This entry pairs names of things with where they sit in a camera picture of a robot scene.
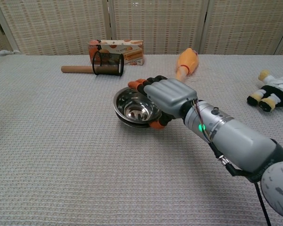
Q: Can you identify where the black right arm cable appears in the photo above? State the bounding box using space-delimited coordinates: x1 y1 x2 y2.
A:
208 141 272 226

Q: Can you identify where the small steel bowl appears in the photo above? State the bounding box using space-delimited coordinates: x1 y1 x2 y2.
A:
119 118 152 129
113 86 162 123
115 110 154 127

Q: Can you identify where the black and white plush doll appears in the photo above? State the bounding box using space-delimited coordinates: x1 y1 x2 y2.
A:
247 69 283 113

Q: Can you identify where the white woven tablecloth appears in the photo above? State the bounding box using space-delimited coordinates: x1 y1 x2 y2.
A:
0 49 283 226

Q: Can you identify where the wooden rolling stick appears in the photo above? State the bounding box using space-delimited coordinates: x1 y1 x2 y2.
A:
61 65 95 74

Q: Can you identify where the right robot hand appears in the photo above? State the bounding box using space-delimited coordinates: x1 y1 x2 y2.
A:
127 75 199 130

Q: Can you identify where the black mesh pen holder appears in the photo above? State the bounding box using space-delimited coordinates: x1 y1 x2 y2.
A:
92 51 125 77

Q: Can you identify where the orange wafer snack box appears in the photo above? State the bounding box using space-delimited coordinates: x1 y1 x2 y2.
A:
88 39 144 66

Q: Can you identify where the yellow rubber chicken toy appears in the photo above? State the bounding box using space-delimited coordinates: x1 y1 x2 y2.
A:
175 47 201 83

